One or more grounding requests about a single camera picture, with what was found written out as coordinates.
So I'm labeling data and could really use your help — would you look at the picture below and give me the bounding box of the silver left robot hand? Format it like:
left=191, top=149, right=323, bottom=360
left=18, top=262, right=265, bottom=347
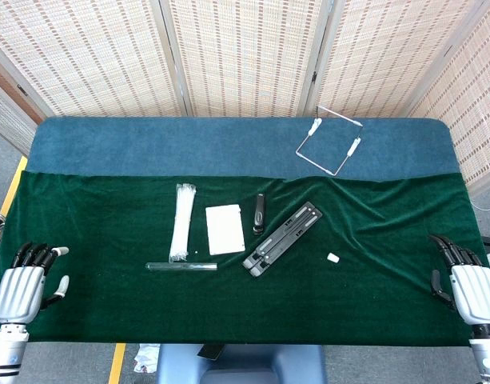
left=0, top=241, right=70, bottom=325

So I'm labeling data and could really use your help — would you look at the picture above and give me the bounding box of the clear glass tube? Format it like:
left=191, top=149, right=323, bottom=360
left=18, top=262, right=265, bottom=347
left=145, top=262, right=218, bottom=272

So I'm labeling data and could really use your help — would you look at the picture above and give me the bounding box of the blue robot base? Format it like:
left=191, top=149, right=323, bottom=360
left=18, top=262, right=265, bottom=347
left=155, top=343, right=328, bottom=384

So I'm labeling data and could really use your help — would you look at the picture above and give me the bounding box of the yellow floor tape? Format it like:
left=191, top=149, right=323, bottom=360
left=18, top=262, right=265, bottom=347
left=107, top=342, right=127, bottom=384

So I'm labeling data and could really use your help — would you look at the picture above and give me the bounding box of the crumpled white paper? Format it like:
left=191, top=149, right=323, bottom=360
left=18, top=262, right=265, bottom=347
left=133, top=343, right=161, bottom=374

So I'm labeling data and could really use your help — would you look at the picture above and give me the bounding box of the woven folding screen panel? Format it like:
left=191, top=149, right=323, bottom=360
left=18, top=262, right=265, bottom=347
left=160, top=0, right=333, bottom=118
left=406, top=0, right=490, bottom=197
left=0, top=75, right=38, bottom=157
left=0, top=0, right=189, bottom=119
left=304, top=0, right=490, bottom=119

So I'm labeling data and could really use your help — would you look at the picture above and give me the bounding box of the flat black object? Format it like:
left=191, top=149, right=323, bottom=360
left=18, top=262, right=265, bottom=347
left=197, top=343, right=225, bottom=361

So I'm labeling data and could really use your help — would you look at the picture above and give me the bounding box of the green velvet cloth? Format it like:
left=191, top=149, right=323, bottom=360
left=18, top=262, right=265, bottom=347
left=0, top=170, right=489, bottom=346

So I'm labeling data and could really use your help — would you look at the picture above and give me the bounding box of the white notepad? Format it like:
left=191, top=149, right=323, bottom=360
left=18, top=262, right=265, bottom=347
left=205, top=203, right=246, bottom=256

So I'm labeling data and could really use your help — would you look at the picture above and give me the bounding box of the blue table cover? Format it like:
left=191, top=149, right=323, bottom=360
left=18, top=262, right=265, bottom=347
left=26, top=115, right=464, bottom=183

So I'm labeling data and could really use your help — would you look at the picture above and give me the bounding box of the black folded laptop stand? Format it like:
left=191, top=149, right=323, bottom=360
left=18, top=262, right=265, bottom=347
left=241, top=202, right=324, bottom=277

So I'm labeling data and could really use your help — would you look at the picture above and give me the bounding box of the bag of white cable ties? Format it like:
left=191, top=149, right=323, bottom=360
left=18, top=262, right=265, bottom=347
left=168, top=182, right=197, bottom=264

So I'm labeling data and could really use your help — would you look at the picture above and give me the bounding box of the metal wire book stand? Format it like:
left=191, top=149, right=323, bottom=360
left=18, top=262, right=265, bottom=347
left=295, top=106, right=365, bottom=177

